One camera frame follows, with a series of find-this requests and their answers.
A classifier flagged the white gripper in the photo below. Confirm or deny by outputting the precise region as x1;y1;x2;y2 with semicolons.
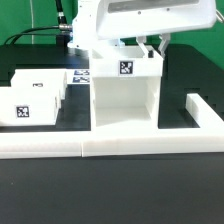
96;0;216;58

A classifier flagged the white drawer cabinet box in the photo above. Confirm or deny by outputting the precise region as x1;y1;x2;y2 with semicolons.
90;46;163;129

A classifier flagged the white front drawer tray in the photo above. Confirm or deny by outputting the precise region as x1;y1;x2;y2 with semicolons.
0;87;61;126

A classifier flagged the white drawer tray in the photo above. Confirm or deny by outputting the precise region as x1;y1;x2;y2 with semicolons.
0;87;61;126
11;69;67;100

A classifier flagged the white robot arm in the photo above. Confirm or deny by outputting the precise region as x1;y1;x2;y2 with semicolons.
69;0;216;55

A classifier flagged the white rear drawer tray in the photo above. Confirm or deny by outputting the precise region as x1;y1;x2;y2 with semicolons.
11;69;67;100

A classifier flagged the white marker tag sheet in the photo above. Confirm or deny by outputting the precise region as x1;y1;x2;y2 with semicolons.
66;69;90;85

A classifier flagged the black cable bundle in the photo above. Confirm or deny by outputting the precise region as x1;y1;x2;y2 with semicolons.
3;0;73;46

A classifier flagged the white L-shaped border wall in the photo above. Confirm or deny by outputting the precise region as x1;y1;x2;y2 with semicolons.
0;93;224;159

